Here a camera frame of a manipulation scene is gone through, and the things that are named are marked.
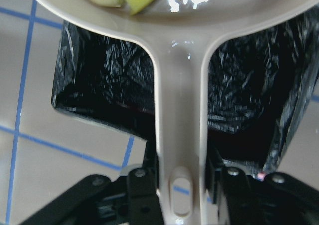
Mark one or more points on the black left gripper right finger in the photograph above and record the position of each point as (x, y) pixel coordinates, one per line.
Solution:
(278, 199)

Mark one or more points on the black trash bag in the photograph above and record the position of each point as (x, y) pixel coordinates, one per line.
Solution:
(259, 87)

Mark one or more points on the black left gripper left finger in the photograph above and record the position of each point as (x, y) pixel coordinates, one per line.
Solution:
(96, 200)

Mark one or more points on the beige plastic dustpan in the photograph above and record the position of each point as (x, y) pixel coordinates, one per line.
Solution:
(180, 37)

